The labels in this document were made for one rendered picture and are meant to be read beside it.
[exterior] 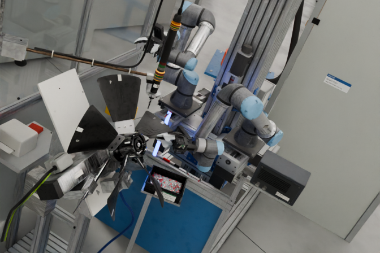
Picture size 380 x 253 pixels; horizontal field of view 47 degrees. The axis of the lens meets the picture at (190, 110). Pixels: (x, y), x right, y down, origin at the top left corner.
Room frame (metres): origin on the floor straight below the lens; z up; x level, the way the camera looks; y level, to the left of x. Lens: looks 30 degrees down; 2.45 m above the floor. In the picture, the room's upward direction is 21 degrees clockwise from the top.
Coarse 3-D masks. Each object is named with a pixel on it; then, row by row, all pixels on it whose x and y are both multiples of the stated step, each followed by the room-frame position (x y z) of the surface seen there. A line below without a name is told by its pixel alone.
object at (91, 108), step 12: (96, 108) 1.54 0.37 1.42; (84, 120) 1.48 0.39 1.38; (96, 120) 1.52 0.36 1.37; (84, 132) 1.47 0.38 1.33; (96, 132) 1.52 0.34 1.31; (108, 132) 1.57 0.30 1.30; (72, 144) 1.42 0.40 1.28; (84, 144) 1.48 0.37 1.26; (96, 144) 1.53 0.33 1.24; (108, 144) 1.58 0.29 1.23
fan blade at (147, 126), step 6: (144, 114) 2.00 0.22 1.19; (150, 114) 2.02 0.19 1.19; (144, 120) 1.94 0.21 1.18; (150, 120) 1.96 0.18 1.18; (156, 120) 1.99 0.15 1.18; (138, 126) 1.86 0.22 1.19; (144, 126) 1.88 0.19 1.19; (150, 126) 1.90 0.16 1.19; (156, 126) 1.93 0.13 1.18; (162, 126) 1.96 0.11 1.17; (168, 126) 2.00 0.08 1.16; (144, 132) 1.83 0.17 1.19; (150, 132) 1.85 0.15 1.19; (156, 132) 1.87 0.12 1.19; (162, 132) 1.91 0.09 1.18
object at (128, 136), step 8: (128, 136) 1.67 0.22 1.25; (136, 136) 1.69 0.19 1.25; (120, 144) 1.64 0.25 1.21; (128, 144) 1.63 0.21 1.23; (136, 144) 1.67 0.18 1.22; (144, 144) 1.71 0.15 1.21; (112, 152) 1.63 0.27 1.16; (120, 152) 1.63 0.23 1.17; (128, 152) 1.62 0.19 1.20; (136, 152) 1.63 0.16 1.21; (144, 152) 1.68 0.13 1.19; (120, 160) 1.65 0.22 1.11
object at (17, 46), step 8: (0, 40) 1.52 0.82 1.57; (8, 40) 1.53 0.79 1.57; (16, 40) 1.56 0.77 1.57; (24, 40) 1.58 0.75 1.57; (0, 48) 1.52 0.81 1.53; (8, 48) 1.52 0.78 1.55; (16, 48) 1.53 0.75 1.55; (24, 48) 1.54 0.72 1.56; (8, 56) 1.53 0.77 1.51; (16, 56) 1.54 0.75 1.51; (24, 56) 1.55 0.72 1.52
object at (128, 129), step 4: (124, 120) 1.74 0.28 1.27; (128, 120) 1.75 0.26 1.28; (132, 120) 1.75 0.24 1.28; (116, 124) 1.72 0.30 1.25; (120, 124) 1.72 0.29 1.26; (124, 124) 1.73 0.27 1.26; (128, 124) 1.74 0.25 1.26; (132, 124) 1.74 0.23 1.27; (116, 128) 1.71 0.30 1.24; (120, 128) 1.71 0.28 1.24; (124, 128) 1.72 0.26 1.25; (128, 128) 1.72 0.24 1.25; (132, 128) 1.73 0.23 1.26; (120, 132) 1.70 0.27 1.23; (124, 132) 1.71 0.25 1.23; (128, 132) 1.71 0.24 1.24
